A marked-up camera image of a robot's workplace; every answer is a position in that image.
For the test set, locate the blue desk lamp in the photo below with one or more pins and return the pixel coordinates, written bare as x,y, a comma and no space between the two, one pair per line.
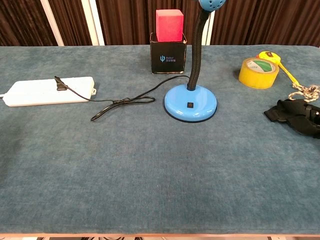
190,101

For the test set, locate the blue velvet table cloth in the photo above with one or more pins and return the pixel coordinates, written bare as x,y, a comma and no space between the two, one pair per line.
150,162

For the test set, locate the black cardboard box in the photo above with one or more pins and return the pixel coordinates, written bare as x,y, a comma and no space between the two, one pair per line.
168,60

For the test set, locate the red foam cube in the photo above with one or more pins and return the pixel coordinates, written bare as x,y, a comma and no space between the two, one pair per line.
170,25

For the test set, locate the yellow packing tape roll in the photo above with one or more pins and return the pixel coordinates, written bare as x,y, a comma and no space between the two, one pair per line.
257,80

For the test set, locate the dark brown curtain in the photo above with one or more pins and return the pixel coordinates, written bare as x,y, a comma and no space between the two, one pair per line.
125,20

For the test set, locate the white power strip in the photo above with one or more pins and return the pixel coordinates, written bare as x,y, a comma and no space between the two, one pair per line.
37,93

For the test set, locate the yellow tape measure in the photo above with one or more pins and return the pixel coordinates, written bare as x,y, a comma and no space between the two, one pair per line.
272,57
303,88

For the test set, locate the white frame post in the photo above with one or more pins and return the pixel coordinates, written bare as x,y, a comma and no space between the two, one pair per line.
51,22
93,22
209,30

